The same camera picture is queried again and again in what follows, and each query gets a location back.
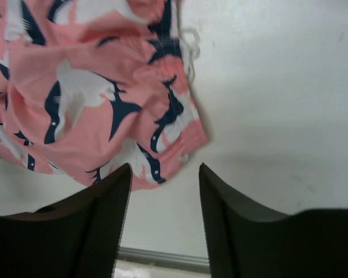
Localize aluminium front frame rail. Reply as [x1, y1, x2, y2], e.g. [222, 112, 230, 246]
[118, 247, 210, 275]

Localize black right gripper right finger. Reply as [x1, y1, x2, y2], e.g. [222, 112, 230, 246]
[199, 164, 348, 277]

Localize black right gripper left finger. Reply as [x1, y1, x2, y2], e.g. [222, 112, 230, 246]
[0, 164, 132, 277]

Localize pink shark print shorts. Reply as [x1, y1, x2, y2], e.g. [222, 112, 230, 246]
[0, 1, 208, 190]

